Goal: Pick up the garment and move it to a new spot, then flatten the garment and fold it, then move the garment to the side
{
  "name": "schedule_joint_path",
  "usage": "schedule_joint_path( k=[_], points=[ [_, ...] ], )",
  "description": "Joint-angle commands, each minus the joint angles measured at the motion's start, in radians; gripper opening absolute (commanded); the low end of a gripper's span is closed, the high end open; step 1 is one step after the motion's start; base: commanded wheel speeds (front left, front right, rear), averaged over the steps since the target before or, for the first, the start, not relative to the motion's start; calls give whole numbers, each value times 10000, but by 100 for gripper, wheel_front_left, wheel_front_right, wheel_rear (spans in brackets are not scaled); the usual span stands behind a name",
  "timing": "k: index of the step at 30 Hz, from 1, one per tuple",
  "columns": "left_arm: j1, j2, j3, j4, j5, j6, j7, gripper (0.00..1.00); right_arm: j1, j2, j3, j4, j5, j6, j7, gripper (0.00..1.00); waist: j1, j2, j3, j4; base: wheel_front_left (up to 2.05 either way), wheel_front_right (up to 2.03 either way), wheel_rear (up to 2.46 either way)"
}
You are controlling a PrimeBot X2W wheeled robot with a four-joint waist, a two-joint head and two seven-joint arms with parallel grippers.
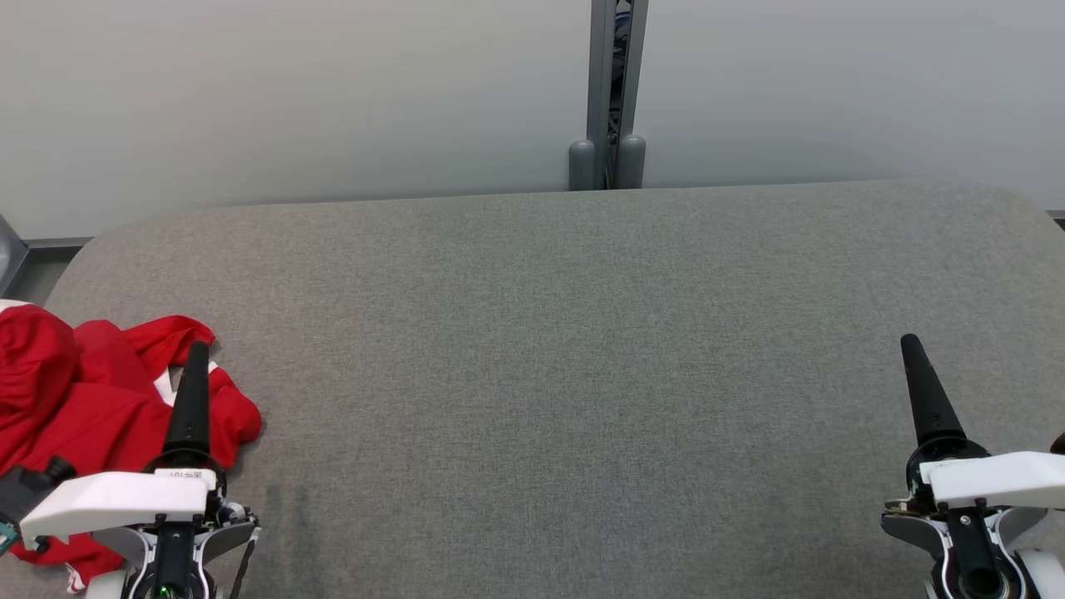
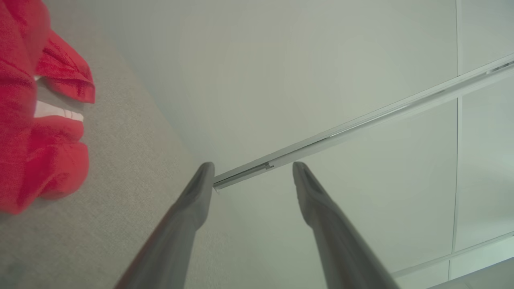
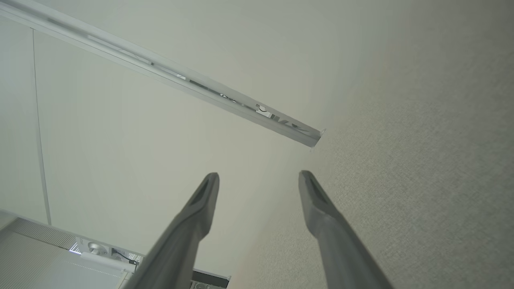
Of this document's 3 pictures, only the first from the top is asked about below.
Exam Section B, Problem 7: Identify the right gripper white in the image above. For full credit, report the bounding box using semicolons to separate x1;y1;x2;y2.
900;334;1065;510

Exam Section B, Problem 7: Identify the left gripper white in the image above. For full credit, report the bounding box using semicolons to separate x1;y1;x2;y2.
18;341;227;550

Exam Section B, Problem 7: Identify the red white-striped garment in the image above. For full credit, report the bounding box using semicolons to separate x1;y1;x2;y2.
0;299;263;593

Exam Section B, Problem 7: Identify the grey cylindrical post cap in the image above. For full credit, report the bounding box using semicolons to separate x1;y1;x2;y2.
617;135;647;190
568;139;597;191

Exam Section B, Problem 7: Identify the grey metal partition post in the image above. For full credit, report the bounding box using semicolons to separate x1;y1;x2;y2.
587;0;650;191

